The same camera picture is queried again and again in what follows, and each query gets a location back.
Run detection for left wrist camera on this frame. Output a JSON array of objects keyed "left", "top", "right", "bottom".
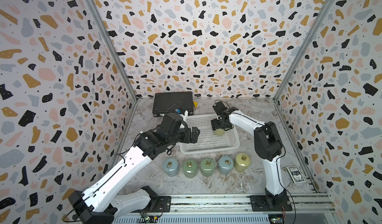
[{"left": 175, "top": 108, "right": 189, "bottom": 120}]

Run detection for blue tea canister front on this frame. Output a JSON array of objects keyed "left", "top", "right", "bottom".
[{"left": 218, "top": 155, "right": 234, "bottom": 175}]

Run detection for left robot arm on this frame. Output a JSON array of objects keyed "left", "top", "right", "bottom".
[{"left": 63, "top": 113, "right": 200, "bottom": 224}]

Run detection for yellow-green tea canister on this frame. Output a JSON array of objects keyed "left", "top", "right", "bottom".
[
  {"left": 213, "top": 129, "right": 225, "bottom": 136},
  {"left": 234, "top": 152, "right": 251, "bottom": 173}
]

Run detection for blue tea canister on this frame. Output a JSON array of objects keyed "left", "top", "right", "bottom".
[
  {"left": 218, "top": 155, "right": 234, "bottom": 175},
  {"left": 163, "top": 158, "right": 180, "bottom": 177}
]

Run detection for blue tea canister back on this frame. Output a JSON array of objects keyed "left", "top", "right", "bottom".
[{"left": 163, "top": 158, "right": 180, "bottom": 177}]

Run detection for aluminium front rail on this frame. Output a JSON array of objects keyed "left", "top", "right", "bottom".
[{"left": 113, "top": 193, "right": 341, "bottom": 224}]

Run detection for black briefcase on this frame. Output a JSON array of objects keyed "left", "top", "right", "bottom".
[{"left": 152, "top": 92, "right": 195, "bottom": 117}]

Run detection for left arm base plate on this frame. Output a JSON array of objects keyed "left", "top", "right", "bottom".
[{"left": 133, "top": 196, "right": 172, "bottom": 214}]

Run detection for green tea canister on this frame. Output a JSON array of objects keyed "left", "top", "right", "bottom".
[
  {"left": 200, "top": 158, "right": 216, "bottom": 177},
  {"left": 182, "top": 159, "right": 198, "bottom": 179}
]

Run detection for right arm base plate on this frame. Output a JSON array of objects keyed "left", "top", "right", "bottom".
[{"left": 249, "top": 195, "right": 292, "bottom": 212}]

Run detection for white plastic basket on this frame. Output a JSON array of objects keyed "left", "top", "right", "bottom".
[{"left": 179, "top": 113, "right": 240, "bottom": 154}]

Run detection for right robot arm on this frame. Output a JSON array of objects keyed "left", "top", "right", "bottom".
[{"left": 211, "top": 101, "right": 287, "bottom": 200}]

